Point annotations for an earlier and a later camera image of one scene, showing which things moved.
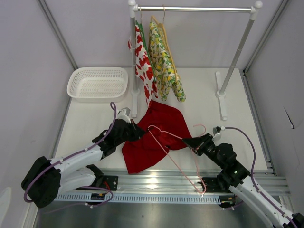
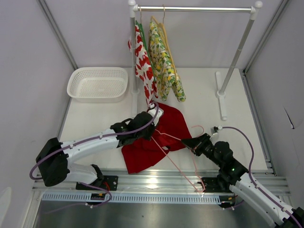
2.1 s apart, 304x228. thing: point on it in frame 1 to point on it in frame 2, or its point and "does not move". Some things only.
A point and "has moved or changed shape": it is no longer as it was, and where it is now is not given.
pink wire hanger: (148, 127) has moved or changed shape
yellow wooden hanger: (164, 31) does not move
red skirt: (165, 128) does not move
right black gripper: (194, 142) does not move
